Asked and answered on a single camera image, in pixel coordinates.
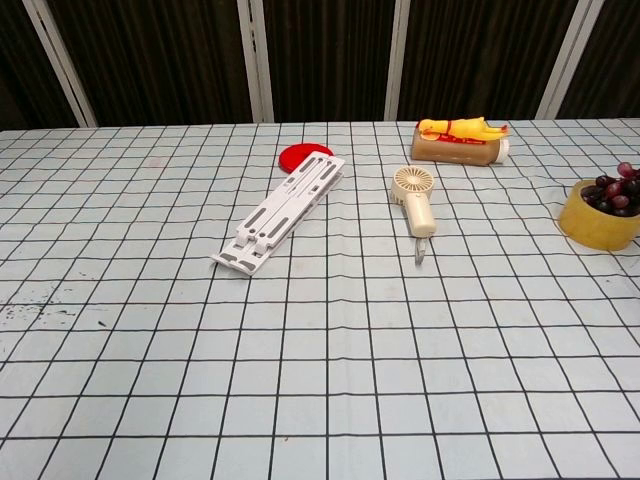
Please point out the yellow rubber chicken toy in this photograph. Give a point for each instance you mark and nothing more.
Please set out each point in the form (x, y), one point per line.
(462, 128)

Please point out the cream handheld fan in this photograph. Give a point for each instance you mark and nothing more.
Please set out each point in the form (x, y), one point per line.
(419, 209)

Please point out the red round lid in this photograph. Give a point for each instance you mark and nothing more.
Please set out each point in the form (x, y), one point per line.
(295, 156)

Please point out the brown liquid plastic bottle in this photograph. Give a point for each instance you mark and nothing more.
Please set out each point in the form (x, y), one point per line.
(455, 150)

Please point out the dark red grape bunch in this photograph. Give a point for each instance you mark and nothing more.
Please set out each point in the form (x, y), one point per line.
(616, 192)

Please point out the white folding laptop stand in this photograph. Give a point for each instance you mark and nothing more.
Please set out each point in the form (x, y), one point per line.
(280, 213)

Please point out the white grid checked tablecloth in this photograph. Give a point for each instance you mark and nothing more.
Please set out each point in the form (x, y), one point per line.
(320, 350)

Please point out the white screen frame post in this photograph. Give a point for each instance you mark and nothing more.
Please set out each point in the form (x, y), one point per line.
(397, 60)
(562, 60)
(255, 60)
(57, 60)

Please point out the yellow tape roll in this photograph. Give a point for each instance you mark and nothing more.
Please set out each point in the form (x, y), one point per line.
(590, 228)

